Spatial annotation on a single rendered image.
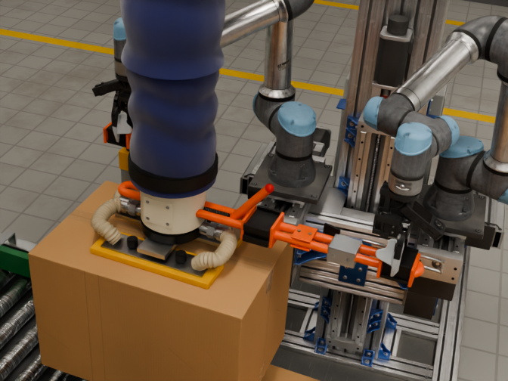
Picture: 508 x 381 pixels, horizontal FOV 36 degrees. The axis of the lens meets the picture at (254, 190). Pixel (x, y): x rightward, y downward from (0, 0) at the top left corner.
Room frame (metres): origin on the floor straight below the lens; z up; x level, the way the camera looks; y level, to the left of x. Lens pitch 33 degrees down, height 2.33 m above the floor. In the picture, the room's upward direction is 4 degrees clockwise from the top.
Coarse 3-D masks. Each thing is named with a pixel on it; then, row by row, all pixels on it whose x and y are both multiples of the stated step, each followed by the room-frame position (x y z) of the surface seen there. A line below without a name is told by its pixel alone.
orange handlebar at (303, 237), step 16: (128, 192) 1.70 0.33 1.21; (224, 208) 1.66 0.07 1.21; (224, 224) 1.61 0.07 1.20; (240, 224) 1.60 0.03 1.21; (288, 224) 1.61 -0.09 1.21; (288, 240) 1.55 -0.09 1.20; (304, 240) 1.53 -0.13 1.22; (320, 240) 1.56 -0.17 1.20; (368, 256) 1.49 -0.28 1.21; (416, 272) 1.45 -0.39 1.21
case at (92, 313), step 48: (96, 192) 1.90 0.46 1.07; (48, 240) 1.65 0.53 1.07; (96, 240) 1.67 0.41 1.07; (48, 288) 1.58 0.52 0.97; (96, 288) 1.53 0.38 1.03; (144, 288) 1.49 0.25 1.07; (192, 288) 1.50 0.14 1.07; (240, 288) 1.51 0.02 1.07; (288, 288) 1.77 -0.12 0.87; (48, 336) 1.58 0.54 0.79; (96, 336) 1.53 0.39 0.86; (144, 336) 1.48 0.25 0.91; (192, 336) 1.44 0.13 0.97; (240, 336) 1.40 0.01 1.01
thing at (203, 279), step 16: (128, 240) 1.62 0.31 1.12; (112, 256) 1.59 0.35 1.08; (128, 256) 1.59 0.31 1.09; (144, 256) 1.58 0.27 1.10; (176, 256) 1.57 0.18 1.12; (192, 256) 1.60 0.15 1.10; (160, 272) 1.54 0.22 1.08; (176, 272) 1.53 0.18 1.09; (192, 272) 1.53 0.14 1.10; (208, 272) 1.54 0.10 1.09; (208, 288) 1.50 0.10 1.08
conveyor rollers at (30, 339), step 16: (0, 272) 2.14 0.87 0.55; (0, 288) 2.09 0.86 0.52; (16, 288) 2.06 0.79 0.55; (0, 304) 1.97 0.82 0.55; (32, 304) 1.98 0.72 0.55; (16, 320) 1.90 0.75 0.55; (0, 336) 1.82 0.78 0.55; (32, 336) 1.83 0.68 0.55; (16, 352) 1.76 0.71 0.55; (0, 368) 1.69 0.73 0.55; (32, 368) 1.69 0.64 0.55
